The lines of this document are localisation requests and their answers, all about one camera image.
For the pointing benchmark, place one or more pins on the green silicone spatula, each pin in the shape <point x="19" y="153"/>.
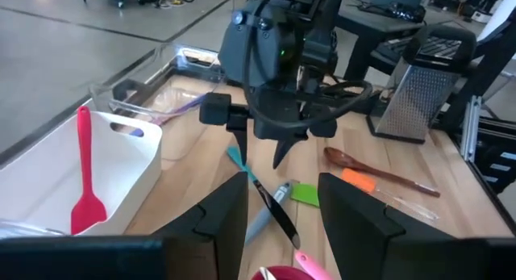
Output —
<point x="305" y="194"/>

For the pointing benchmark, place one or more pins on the black keyboard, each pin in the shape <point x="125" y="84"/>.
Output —
<point x="439" y="48"/>

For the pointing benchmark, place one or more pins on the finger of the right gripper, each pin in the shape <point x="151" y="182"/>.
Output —
<point x="288" y="151"/>
<point x="242" y="145"/>

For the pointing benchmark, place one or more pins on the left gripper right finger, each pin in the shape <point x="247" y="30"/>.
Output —
<point x="403" y="260"/>

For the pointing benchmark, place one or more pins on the red silicone spatula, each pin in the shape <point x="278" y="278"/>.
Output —
<point x="88" y="211"/>

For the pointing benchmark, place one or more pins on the pink silicone spatula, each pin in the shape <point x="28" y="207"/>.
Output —
<point x="312" y="268"/>

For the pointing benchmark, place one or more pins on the grey metal spoon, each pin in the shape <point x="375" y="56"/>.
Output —
<point x="263" y="219"/>

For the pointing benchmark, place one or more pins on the black desk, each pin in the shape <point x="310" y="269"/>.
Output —
<point x="363" y="26"/>

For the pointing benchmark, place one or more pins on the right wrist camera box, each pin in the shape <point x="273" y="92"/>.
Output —
<point x="215" y="108"/>

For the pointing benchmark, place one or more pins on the iridescent rainbow knife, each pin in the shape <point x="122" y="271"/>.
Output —
<point x="181" y="106"/>

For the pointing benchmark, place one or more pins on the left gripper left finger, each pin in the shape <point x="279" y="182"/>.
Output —
<point x="121" y="260"/>

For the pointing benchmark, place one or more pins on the red slotted spoon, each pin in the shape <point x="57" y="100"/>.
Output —
<point x="290" y="274"/>

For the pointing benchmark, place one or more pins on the clear plastic bin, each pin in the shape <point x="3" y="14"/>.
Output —
<point x="177" y="110"/>

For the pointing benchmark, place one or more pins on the white plastic bin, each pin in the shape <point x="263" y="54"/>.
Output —
<point x="44" y="171"/>

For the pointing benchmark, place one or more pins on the brown wooden spoon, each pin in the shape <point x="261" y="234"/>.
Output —
<point x="338" y="157"/>

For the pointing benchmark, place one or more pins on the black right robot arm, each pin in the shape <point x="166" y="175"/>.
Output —
<point x="250" y="42"/>

